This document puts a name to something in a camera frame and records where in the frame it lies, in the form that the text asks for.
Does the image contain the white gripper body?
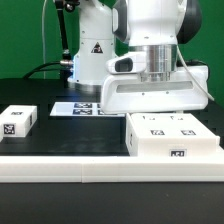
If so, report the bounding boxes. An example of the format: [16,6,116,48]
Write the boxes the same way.
[101,67,208,114]

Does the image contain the white cabinet door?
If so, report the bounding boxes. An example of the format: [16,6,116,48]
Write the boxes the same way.
[131,114,169,136]
[165,114,215,138]

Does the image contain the white cabinet body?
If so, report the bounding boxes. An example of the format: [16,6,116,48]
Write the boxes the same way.
[125,113,220,158]

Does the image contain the white cabinet top block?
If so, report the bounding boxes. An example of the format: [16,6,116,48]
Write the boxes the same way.
[0,105,37,142]

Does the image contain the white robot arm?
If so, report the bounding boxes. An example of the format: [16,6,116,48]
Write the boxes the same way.
[69,0,209,114]

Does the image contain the white marker base plate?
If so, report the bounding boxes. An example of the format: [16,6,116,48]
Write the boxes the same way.
[50,102,123,117]

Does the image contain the black cable on left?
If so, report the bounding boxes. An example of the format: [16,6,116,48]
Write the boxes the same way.
[22,0,81,80]

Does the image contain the grey thin cable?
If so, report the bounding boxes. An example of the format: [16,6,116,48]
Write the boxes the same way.
[41,0,50,80]

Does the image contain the white L-shaped obstacle frame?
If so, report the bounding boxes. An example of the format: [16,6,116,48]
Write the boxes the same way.
[0,151,224,183]

